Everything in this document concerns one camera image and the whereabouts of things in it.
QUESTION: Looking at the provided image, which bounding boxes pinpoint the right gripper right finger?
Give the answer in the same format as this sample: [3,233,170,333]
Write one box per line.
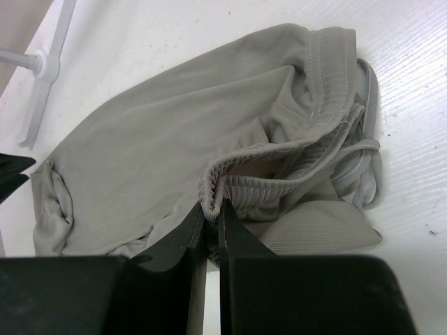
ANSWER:
[218,201,416,334]

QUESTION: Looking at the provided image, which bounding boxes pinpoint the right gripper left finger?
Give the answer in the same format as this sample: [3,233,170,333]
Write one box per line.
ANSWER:
[1,205,206,334]

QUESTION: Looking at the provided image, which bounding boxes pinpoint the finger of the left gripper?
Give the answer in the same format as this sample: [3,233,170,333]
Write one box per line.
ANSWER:
[0,154,36,202]

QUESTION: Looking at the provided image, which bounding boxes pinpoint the grey trousers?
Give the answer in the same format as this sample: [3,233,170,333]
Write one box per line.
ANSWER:
[31,24,382,257]

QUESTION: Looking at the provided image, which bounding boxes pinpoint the white clothes rack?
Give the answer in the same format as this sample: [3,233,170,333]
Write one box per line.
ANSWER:
[1,0,76,149]

